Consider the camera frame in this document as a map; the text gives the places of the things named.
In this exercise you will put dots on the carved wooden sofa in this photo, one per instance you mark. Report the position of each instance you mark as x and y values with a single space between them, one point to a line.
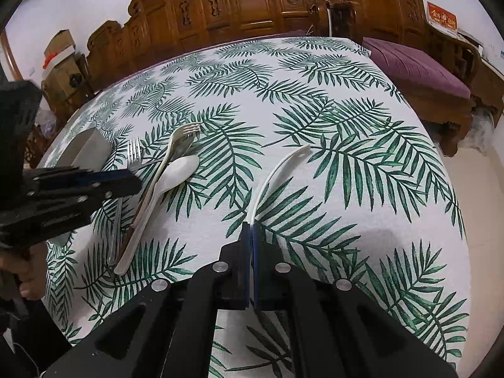
216 12

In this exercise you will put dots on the white printer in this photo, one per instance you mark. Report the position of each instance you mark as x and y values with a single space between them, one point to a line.
468 38

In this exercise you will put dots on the clear plastic bag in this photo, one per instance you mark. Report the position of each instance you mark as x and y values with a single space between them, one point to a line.
483 132

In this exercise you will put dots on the small cardboard box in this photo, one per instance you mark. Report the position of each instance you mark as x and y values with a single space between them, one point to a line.
59 45

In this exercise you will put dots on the wooden chopstick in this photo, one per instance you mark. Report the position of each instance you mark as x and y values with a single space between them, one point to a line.
132 234

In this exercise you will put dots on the white plastic spoon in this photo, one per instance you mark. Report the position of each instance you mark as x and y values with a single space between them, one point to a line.
181 170

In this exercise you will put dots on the square purple armchair cushion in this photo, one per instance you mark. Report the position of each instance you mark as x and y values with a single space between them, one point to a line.
413 67

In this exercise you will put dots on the carved wooden armchair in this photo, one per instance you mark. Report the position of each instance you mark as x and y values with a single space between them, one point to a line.
393 4

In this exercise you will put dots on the large cardboard box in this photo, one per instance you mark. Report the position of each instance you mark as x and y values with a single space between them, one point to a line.
63 86

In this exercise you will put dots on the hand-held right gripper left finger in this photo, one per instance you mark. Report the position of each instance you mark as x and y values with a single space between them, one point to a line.
177 323

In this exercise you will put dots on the white soup spoon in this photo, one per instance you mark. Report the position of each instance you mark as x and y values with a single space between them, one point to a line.
275 173

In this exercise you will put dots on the metal fork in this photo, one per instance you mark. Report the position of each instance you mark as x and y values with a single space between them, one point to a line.
134 149

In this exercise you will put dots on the small black fan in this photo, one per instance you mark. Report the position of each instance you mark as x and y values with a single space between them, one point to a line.
75 80

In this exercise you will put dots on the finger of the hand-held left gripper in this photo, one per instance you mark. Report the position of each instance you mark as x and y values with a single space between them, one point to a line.
106 177
114 191

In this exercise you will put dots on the red gift box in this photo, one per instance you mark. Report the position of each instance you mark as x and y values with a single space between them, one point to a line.
441 16

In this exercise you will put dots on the rectangular metal tin container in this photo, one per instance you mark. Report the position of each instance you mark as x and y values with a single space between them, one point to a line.
86 149

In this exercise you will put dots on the person's left hand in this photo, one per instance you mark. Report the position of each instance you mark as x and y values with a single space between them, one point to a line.
33 271

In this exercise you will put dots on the wooden side table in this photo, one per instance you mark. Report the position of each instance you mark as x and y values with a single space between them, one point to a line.
488 82

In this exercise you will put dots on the white plastic fork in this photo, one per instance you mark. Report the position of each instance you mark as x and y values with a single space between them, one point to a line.
173 145

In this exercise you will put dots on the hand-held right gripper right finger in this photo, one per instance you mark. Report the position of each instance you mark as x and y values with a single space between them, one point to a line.
334 323

